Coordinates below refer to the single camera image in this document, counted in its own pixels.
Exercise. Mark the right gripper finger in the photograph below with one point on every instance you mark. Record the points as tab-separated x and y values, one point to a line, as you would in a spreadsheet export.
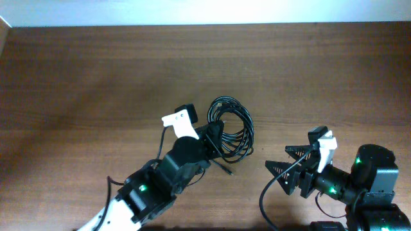
286	174
297	152

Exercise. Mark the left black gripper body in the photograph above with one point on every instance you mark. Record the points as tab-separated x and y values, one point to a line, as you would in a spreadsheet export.
215	146

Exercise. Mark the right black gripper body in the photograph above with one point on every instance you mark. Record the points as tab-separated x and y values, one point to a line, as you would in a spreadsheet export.
306	175

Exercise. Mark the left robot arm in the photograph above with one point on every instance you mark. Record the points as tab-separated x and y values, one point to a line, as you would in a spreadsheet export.
153	189

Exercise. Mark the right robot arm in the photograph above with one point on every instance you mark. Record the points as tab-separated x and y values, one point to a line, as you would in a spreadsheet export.
367	190

